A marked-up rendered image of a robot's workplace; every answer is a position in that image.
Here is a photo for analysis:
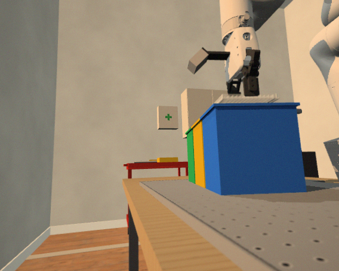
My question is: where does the yellow open-top bin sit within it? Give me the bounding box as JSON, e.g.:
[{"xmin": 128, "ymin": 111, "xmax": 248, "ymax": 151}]
[{"xmin": 191, "ymin": 118, "xmax": 206, "ymax": 188}]

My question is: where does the blue bin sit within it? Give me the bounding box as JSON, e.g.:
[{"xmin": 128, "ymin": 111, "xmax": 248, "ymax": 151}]
[{"xmin": 200, "ymin": 102, "xmax": 307, "ymax": 195}]

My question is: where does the green open bin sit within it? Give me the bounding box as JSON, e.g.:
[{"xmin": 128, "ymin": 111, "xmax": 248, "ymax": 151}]
[{"xmin": 185, "ymin": 127, "xmax": 196, "ymax": 184}]

